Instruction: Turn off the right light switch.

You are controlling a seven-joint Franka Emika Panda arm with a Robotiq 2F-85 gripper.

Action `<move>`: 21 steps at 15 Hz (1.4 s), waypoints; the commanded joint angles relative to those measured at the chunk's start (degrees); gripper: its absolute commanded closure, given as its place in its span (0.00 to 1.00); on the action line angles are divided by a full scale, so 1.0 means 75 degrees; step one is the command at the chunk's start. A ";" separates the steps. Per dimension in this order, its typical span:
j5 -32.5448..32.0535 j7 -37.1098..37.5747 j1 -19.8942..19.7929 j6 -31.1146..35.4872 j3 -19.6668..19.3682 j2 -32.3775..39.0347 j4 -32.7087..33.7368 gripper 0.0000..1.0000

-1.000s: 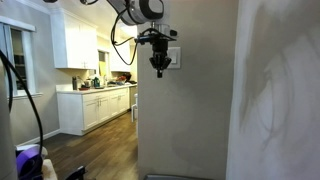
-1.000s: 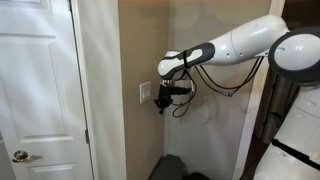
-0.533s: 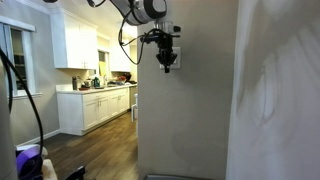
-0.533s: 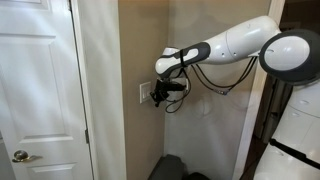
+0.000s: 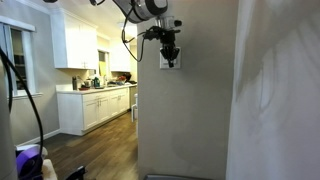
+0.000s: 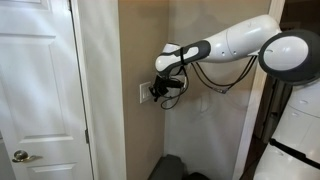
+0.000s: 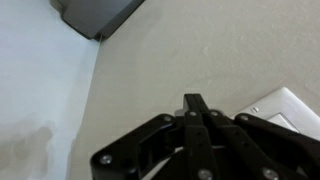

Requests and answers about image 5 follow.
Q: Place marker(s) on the white kitchen cabinet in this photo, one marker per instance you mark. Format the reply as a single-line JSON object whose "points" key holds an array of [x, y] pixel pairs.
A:
{"points": [[120, 56], [93, 108], [75, 41]]}

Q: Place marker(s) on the red bowl of items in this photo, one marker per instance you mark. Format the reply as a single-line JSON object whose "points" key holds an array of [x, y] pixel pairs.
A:
{"points": [[121, 79]]}

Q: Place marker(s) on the black chair edge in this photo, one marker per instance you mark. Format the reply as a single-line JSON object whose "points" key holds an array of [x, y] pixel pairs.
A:
{"points": [[76, 173]]}

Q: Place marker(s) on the green container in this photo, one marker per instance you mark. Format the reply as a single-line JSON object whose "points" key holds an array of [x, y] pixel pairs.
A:
{"points": [[96, 82]]}

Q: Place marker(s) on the purple rounded object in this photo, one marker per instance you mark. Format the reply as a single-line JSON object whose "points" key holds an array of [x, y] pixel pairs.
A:
{"points": [[29, 163]]}

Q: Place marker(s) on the white lower kitchen cabinet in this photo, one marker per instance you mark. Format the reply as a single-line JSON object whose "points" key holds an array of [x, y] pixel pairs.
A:
{"points": [[93, 108]]}

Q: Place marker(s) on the dark bottle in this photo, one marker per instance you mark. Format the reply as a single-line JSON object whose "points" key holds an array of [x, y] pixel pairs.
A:
{"points": [[74, 83]]}

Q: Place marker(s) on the dark grey bin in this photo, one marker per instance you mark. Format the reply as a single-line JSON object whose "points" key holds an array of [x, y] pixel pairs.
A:
{"points": [[176, 177]]}

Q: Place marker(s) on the white framed window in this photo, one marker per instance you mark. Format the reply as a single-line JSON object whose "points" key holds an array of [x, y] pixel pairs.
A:
{"points": [[18, 56]]}

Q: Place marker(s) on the white double light switch plate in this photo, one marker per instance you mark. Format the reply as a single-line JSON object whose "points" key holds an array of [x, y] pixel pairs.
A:
{"points": [[163, 63]]}

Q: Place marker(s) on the grey robot stand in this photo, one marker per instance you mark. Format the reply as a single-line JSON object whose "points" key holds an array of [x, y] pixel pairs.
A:
{"points": [[6, 133]]}

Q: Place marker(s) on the small kitchen window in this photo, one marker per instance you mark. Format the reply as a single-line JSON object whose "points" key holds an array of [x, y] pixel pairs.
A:
{"points": [[102, 63]]}

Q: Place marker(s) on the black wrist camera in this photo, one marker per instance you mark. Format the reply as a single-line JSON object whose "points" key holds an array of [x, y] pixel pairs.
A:
{"points": [[155, 33]]}

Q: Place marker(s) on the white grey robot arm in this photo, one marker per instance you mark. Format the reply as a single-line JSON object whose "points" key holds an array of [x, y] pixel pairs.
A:
{"points": [[143, 9]]}

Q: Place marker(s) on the white upper kitchen cabinet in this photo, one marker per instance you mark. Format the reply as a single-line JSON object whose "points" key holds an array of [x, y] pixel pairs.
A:
{"points": [[75, 41], [120, 56]]}

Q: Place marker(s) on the white stool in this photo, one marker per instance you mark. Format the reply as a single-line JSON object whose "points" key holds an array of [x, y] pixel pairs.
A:
{"points": [[134, 108]]}

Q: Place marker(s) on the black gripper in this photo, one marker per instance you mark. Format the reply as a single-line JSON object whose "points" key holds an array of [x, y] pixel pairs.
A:
{"points": [[168, 40]]}

